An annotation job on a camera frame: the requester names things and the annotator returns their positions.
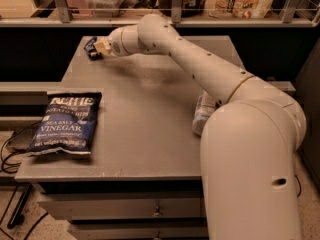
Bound blue rxbar blueberry wrapper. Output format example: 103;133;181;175
84;36;102;60

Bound clear plastic water bottle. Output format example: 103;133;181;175
192;89;217;136

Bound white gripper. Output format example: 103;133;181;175
94;28;126;56

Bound colourful snack bag on shelf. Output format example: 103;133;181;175
209;0;274;19

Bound black cable on floor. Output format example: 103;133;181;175
294;174;302;198

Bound grey cabinet drawer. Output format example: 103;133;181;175
38;191;206;220

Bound black cables at left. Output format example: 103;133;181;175
0;121;42;175

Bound blue kettle chip bag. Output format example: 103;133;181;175
27;92;102;155

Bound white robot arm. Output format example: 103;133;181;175
107;14;306;240

